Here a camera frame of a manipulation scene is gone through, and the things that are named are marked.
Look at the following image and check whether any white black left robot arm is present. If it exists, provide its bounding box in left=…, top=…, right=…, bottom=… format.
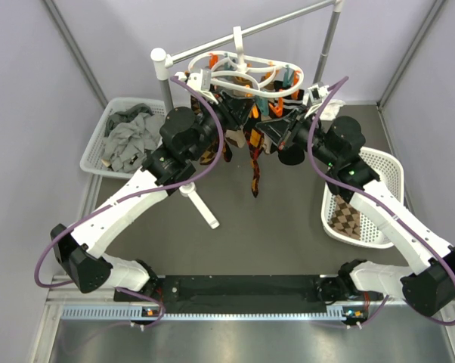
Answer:
left=51, top=92, right=254, bottom=300

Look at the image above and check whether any white cloth on floor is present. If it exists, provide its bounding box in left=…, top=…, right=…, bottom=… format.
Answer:
left=320, top=100, right=345, bottom=121

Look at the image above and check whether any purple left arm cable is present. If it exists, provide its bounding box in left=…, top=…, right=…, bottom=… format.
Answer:
left=34, top=75, right=227, bottom=290

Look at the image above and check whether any white oval peg hanger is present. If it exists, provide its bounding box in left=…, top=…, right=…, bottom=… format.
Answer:
left=187, top=26, right=305, bottom=99

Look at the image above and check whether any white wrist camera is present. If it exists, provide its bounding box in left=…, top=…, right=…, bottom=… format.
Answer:
left=174, top=69, right=218, bottom=104
left=305, top=82, right=329, bottom=108

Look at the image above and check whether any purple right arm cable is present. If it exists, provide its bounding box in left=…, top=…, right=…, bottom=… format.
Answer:
left=305, top=75, right=455, bottom=330

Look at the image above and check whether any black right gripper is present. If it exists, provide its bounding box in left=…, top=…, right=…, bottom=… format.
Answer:
left=256, top=105, right=339, bottom=169

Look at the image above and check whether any grey clothes pile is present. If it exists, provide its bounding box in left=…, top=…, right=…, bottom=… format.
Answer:
left=101, top=104, right=164, bottom=173

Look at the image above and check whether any tan brown argyle sock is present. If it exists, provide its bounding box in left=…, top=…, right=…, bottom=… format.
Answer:
left=328, top=196, right=361, bottom=240

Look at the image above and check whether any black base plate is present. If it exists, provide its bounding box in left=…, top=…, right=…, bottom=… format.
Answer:
left=113, top=274, right=349, bottom=315

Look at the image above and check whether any white laundry basket left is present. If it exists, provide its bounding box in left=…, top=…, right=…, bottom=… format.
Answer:
left=79, top=97, right=166, bottom=180

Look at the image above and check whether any white drying rack stand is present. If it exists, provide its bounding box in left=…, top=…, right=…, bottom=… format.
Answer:
left=150, top=0, right=344, bottom=230

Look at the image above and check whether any red black argyle sock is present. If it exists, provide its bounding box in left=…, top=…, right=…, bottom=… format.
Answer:
left=222, top=130, right=237, bottom=163
left=243, top=118, right=265, bottom=198

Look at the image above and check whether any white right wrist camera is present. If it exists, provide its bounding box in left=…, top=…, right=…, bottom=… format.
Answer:
left=305, top=82, right=329, bottom=108

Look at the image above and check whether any white laundry basket right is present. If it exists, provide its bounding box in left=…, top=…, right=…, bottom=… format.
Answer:
left=320, top=147, right=404, bottom=250

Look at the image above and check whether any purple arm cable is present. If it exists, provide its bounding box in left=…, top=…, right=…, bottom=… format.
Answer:
left=305, top=75, right=455, bottom=330
left=34, top=75, right=227, bottom=290

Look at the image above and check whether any white laundry basket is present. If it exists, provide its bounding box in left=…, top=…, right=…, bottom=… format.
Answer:
left=320, top=147, right=404, bottom=250
left=79, top=97, right=166, bottom=180

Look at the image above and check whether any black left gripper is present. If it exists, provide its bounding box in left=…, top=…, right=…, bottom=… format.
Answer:
left=188, top=89, right=257, bottom=163

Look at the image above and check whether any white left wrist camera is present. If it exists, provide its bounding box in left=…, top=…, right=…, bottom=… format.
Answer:
left=174, top=69, right=218, bottom=104

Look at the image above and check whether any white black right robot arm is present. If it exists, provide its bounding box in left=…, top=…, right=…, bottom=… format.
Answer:
left=257, top=110, right=455, bottom=323

